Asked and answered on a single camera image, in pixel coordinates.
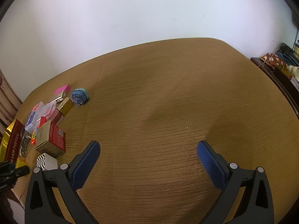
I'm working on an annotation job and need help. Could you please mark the red gold toffee tin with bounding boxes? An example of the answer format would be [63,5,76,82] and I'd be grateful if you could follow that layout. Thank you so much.
[0,119,26,168]

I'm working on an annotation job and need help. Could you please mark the black white zigzag box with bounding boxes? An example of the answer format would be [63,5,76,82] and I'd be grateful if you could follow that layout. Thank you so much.
[36,153,58,171]

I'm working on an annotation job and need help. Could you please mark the clear case blue red cards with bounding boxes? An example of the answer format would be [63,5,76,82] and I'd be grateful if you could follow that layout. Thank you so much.
[24,101,56,134]

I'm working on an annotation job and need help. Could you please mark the red beige carton box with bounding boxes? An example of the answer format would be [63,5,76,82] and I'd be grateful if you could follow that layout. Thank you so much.
[35,120,65,158]

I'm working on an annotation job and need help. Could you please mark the clear case pink contents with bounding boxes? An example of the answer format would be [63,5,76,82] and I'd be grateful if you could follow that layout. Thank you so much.
[37,109,64,126]

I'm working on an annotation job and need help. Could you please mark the gold rectangular box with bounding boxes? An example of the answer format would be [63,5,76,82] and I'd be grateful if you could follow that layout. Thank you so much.
[57,97,74,116]

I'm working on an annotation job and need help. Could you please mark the pink rectangular box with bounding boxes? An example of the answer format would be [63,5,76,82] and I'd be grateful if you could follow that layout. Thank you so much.
[54,84,70,95]

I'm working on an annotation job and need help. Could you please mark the blue teal coin pouch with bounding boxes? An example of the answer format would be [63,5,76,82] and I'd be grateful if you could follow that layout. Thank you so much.
[70,88,89,105]

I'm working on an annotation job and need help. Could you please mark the orange rainbow round tin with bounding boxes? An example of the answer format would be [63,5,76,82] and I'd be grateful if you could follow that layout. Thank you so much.
[30,128,38,145]

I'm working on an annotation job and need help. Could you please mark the beige patterned curtain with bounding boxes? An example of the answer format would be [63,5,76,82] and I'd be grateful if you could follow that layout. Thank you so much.
[0,72,22,135]

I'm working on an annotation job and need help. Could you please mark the dark wooden side cabinet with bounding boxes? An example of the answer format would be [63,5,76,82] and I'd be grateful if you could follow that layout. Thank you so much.
[250,58,299,117]

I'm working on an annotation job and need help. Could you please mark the patterned cloth bag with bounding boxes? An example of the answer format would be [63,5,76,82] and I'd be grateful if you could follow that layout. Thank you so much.
[259,53,287,69]

